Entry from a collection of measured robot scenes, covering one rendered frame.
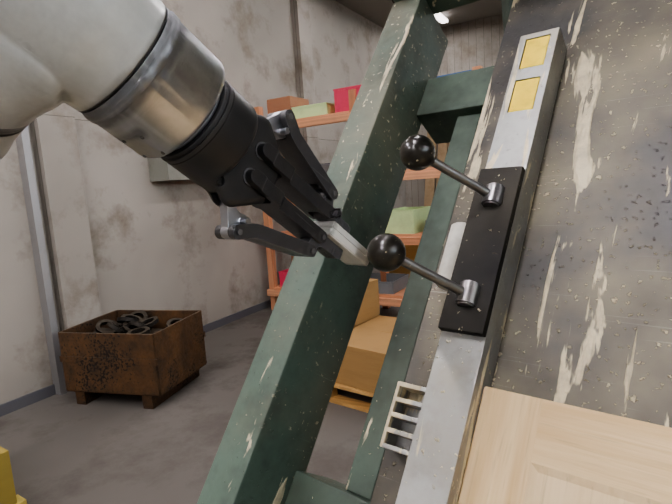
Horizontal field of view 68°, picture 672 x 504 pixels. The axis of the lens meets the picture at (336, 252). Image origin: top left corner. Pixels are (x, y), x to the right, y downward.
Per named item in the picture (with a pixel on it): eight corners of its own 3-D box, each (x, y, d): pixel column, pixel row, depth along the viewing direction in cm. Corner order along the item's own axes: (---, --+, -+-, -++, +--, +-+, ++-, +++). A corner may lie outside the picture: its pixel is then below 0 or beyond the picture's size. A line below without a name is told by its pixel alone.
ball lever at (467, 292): (460, 316, 53) (355, 264, 49) (468, 284, 54) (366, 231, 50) (484, 314, 50) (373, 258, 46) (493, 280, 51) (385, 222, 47)
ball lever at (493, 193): (486, 219, 57) (388, 165, 53) (493, 191, 58) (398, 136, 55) (509, 210, 54) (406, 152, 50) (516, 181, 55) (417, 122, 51)
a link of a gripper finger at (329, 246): (313, 224, 46) (302, 253, 45) (343, 250, 50) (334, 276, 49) (302, 224, 47) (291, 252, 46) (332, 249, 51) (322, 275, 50)
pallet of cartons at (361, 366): (456, 367, 389) (453, 278, 379) (417, 424, 303) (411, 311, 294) (315, 351, 448) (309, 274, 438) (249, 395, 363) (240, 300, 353)
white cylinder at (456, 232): (457, 233, 62) (441, 291, 60) (447, 221, 60) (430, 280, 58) (480, 233, 60) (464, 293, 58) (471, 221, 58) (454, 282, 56)
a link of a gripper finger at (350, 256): (332, 227, 47) (329, 234, 47) (370, 260, 52) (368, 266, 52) (309, 227, 49) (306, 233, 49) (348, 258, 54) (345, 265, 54)
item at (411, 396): (392, 451, 54) (378, 445, 52) (410, 388, 56) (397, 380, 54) (425, 462, 51) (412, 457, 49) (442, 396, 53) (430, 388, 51)
